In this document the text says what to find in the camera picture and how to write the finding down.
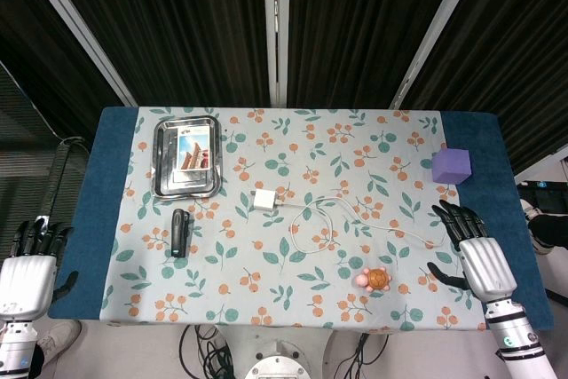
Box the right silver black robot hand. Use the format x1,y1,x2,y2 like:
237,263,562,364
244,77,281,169
426,200,518,304

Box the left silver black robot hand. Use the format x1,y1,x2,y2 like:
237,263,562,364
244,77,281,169
0,216,80,321

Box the white charger with cable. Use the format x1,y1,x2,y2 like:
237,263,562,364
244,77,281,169
275,196,452,256

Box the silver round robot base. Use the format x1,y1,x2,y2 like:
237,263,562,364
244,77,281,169
212,324,335,379

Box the white sneaker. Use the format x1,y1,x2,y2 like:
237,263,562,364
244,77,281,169
35,319,83,365

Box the blue table cover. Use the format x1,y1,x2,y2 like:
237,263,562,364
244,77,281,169
47,106,555,332

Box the black white machine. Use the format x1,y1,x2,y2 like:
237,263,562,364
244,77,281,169
517,179,568,256

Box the purple foam cube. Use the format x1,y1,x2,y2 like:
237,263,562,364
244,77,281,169
431,144,471,186

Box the orange pink turtle toy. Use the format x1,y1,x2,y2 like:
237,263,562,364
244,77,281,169
353,266,393,294

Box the black handheld device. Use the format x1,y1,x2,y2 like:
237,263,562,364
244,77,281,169
170,208,191,259

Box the silver metal tray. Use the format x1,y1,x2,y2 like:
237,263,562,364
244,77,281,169
152,114,223,199

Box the floral patterned tablecloth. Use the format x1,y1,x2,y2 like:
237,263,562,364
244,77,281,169
99,107,488,334

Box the picture card with building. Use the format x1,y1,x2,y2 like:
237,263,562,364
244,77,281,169
170,126,211,176

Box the black chair with chrome frame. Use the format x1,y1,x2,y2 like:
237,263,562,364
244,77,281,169
0,62,97,225

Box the black floor cables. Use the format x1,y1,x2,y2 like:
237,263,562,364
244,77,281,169
178,324,233,379

